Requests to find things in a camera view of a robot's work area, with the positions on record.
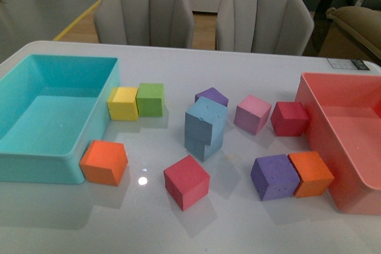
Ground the light blue foam cube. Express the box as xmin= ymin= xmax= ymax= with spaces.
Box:
xmin=185 ymin=96 xmax=227 ymax=146

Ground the far purple foam cube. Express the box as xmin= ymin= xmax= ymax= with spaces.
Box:
xmin=195 ymin=87 xmax=229 ymax=107

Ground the purple foam cube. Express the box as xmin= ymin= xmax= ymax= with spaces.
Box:
xmin=195 ymin=87 xmax=229 ymax=107
xmin=251 ymin=154 xmax=300 ymax=200

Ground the green foam cube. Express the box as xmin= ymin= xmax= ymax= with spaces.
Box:
xmin=136 ymin=83 xmax=164 ymax=117

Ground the pink foam cube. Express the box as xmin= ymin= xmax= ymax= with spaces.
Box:
xmin=233 ymin=95 xmax=272 ymax=135

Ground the yellow foam cube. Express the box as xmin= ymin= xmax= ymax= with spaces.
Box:
xmin=107 ymin=87 xmax=139 ymax=121

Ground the front red foam cube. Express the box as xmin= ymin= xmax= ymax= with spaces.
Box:
xmin=163 ymin=155 xmax=210 ymax=211

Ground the dark red foam cube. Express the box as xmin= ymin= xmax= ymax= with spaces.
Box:
xmin=270 ymin=102 xmax=310 ymax=137

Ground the left orange foam cube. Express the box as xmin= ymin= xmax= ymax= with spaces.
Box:
xmin=79 ymin=140 xmax=128 ymax=186

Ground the orange foam cube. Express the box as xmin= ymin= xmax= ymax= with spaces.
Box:
xmin=288 ymin=151 xmax=334 ymax=197
xmin=79 ymin=140 xmax=128 ymax=186

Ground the near purple foam cube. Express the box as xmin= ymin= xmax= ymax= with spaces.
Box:
xmin=251 ymin=154 xmax=300 ymax=200

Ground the left grey chair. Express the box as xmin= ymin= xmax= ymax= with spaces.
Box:
xmin=94 ymin=0 xmax=193 ymax=49

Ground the grey chair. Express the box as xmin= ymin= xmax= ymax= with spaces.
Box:
xmin=216 ymin=0 xmax=314 ymax=56
xmin=94 ymin=0 xmax=193 ymax=49

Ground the right grey chair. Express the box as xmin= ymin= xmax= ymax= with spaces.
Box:
xmin=216 ymin=0 xmax=314 ymax=56

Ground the cyan plastic bin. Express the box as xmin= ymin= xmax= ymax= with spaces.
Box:
xmin=1 ymin=54 xmax=120 ymax=184

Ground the right orange foam cube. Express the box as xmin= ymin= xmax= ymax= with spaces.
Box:
xmin=288 ymin=151 xmax=334 ymax=197

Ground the pink plastic bin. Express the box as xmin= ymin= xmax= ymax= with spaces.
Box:
xmin=295 ymin=73 xmax=380 ymax=215

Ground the table label sticker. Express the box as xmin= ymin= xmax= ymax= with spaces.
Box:
xmin=326 ymin=58 xmax=370 ymax=71

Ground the brown sofa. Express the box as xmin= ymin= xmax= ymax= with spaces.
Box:
xmin=303 ymin=6 xmax=380 ymax=65

